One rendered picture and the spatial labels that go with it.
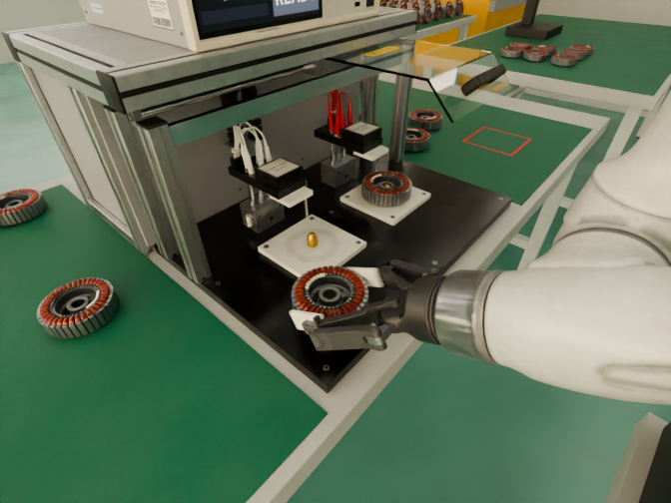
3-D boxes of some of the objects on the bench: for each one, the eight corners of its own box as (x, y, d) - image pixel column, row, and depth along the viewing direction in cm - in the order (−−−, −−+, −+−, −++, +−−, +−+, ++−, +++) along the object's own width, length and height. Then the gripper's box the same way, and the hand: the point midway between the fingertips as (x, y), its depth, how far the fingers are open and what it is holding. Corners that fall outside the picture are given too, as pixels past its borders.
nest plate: (366, 247, 75) (366, 242, 74) (314, 287, 66) (313, 281, 66) (312, 218, 83) (312, 214, 82) (258, 251, 74) (257, 247, 73)
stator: (428, 154, 111) (430, 142, 109) (390, 151, 113) (391, 139, 110) (428, 138, 120) (429, 127, 118) (392, 136, 121) (393, 125, 119)
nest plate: (430, 198, 89) (430, 193, 88) (393, 226, 80) (393, 221, 80) (378, 177, 97) (378, 173, 96) (339, 201, 88) (339, 197, 87)
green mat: (592, 129, 125) (592, 129, 125) (521, 206, 90) (521, 205, 90) (366, 77, 174) (366, 76, 173) (263, 113, 139) (263, 113, 138)
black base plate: (509, 206, 90) (512, 198, 89) (327, 394, 53) (327, 385, 52) (355, 150, 114) (355, 143, 113) (157, 252, 77) (153, 245, 76)
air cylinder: (355, 177, 97) (355, 157, 93) (335, 189, 93) (335, 168, 89) (340, 171, 99) (340, 151, 96) (321, 182, 95) (320, 161, 92)
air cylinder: (285, 218, 83) (283, 196, 79) (259, 234, 79) (255, 211, 75) (270, 210, 86) (267, 188, 82) (243, 225, 81) (239, 202, 78)
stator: (418, 192, 89) (421, 178, 86) (394, 214, 82) (395, 199, 79) (377, 178, 94) (378, 164, 91) (351, 197, 87) (351, 183, 85)
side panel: (158, 249, 79) (94, 85, 58) (145, 255, 77) (74, 89, 56) (100, 201, 93) (32, 56, 72) (87, 206, 91) (14, 59, 71)
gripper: (402, 417, 35) (275, 366, 52) (505, 282, 48) (377, 276, 65) (374, 352, 33) (251, 320, 50) (491, 231, 46) (361, 238, 63)
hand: (331, 296), depth 56 cm, fingers closed on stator, 11 cm apart
